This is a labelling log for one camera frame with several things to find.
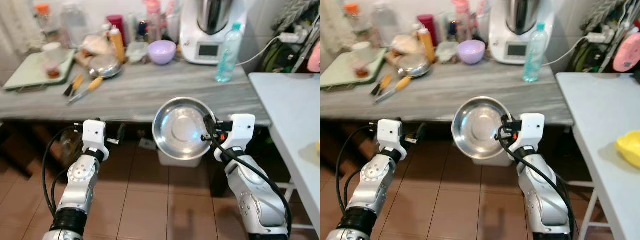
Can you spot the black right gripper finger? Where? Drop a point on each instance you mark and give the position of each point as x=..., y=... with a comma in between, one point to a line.
x=506, y=121
x=209, y=122

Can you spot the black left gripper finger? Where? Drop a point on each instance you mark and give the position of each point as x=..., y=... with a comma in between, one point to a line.
x=420, y=134
x=121, y=134

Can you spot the round metal bowl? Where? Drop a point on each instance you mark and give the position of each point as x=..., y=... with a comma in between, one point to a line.
x=180, y=127
x=477, y=127

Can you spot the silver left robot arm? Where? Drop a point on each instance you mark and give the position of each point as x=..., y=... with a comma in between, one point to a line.
x=80, y=175
x=372, y=175

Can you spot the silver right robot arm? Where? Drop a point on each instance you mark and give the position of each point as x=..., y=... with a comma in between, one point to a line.
x=542, y=200
x=255, y=200

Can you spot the shiny metal lid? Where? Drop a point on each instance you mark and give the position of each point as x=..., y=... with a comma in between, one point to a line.
x=413, y=66
x=105, y=67

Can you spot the blue tinted water bottle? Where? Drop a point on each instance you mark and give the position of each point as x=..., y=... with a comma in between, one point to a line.
x=534, y=55
x=227, y=55

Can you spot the white kitchen food processor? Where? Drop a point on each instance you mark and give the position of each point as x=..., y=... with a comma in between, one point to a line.
x=517, y=50
x=207, y=50

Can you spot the white table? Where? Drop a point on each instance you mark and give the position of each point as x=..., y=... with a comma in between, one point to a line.
x=600, y=110
x=290, y=110

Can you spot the purple bowl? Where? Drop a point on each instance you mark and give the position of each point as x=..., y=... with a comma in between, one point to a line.
x=162, y=52
x=471, y=52

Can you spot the glass with red sauce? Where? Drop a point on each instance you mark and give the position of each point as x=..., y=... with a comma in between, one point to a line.
x=53, y=71
x=363, y=70

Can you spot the clear plastic container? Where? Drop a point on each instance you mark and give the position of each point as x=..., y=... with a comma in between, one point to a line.
x=136, y=51
x=446, y=51

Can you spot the orange squeeze bottle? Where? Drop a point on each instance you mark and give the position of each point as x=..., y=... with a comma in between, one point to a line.
x=118, y=45
x=428, y=45

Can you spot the clear bag of bread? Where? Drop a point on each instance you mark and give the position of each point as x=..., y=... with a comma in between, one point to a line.
x=406, y=44
x=95, y=45

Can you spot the green cutting board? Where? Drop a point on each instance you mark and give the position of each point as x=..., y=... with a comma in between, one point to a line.
x=340, y=72
x=30, y=72

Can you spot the clear plastic cup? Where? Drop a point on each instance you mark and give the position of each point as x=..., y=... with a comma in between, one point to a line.
x=483, y=25
x=173, y=25

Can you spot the white cup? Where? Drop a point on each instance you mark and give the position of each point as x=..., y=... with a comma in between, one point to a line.
x=362, y=50
x=52, y=50

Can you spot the pink drinking bottle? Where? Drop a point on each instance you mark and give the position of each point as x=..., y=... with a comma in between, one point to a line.
x=152, y=20
x=462, y=20

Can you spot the dark red bottle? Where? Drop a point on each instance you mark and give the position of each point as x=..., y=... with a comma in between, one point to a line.
x=427, y=21
x=117, y=21

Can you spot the large clear plastic bottle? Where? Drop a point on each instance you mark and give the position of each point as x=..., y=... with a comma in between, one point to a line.
x=385, y=22
x=74, y=22

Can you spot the white power strip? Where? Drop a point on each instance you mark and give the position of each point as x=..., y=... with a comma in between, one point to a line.
x=597, y=36
x=291, y=36

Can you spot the pink round object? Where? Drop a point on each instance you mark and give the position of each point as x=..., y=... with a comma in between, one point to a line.
x=627, y=52
x=314, y=57

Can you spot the jar with orange lid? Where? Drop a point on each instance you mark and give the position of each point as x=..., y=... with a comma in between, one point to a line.
x=351, y=15
x=42, y=17

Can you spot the white lace curtain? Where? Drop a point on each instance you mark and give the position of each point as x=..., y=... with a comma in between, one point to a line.
x=15, y=22
x=330, y=22

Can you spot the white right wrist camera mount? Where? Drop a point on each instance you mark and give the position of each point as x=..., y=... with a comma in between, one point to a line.
x=240, y=129
x=531, y=129

